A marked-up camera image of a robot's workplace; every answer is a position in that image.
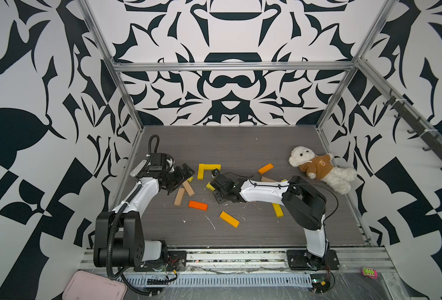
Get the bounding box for amber orange block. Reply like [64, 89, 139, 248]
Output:
[219, 211, 240, 228]

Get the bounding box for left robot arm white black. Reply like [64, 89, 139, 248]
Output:
[93, 134, 194, 280]

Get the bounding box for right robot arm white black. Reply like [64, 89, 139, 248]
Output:
[210, 169, 329, 259]

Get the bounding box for natural wood block tilted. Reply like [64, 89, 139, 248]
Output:
[182, 181, 195, 197]

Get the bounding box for natural wood block left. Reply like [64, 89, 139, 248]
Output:
[173, 187, 186, 206]

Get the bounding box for red orange block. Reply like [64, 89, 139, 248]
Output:
[188, 201, 209, 211]

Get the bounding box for white small device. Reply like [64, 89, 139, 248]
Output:
[130, 159, 147, 178]

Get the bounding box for natural wood block right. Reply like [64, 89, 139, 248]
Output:
[260, 176, 276, 183]

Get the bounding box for orange block far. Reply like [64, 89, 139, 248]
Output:
[258, 163, 274, 175]

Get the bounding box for yellow block right long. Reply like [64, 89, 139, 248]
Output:
[272, 203, 284, 218]

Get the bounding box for white teddy bear brown shirt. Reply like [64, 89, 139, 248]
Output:
[288, 146, 357, 195]

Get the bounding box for green circuit board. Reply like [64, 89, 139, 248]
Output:
[310, 274, 332, 295]

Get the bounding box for pink tray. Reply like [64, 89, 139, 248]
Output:
[62, 271, 127, 300]

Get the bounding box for pink green small gadget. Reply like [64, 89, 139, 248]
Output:
[362, 267, 378, 279]

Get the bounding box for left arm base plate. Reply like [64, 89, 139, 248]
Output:
[133, 250, 187, 272]

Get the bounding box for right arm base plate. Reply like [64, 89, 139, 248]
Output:
[287, 247, 339, 271]

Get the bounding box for aluminium front rail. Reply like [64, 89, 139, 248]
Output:
[79, 247, 394, 273]

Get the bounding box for grey hook rail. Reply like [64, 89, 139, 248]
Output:
[383, 89, 442, 171]

